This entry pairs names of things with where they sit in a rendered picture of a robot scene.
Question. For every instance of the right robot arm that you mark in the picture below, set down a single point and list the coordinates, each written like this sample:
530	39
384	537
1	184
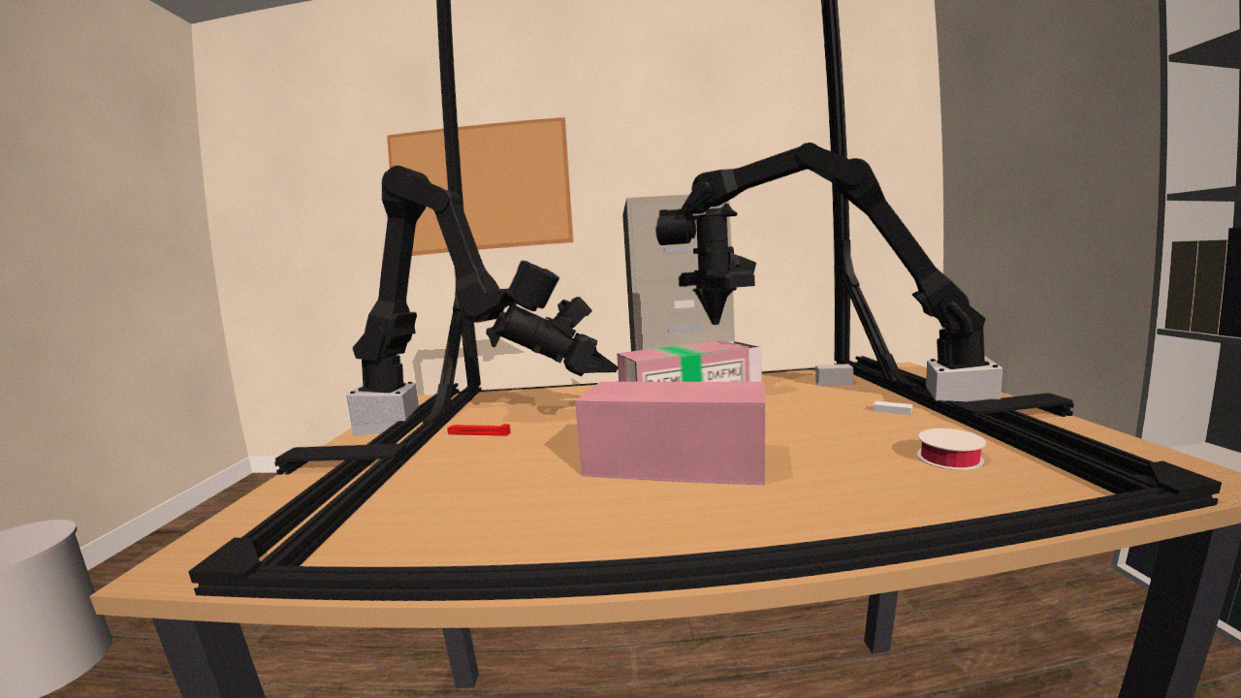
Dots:
390	324

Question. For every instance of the white rectangular block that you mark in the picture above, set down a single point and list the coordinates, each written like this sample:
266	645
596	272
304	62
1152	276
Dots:
891	407

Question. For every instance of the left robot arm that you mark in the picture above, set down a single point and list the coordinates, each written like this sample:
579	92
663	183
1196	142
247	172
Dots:
938	295

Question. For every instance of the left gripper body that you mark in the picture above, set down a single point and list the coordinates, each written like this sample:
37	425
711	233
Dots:
713	259

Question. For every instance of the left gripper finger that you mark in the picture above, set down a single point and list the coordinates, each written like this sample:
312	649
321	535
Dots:
700	295
716	302

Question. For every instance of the red ribbon spool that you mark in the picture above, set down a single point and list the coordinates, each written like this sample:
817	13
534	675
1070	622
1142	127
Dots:
950	448

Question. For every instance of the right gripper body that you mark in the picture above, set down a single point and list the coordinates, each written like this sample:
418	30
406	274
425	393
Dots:
551	342

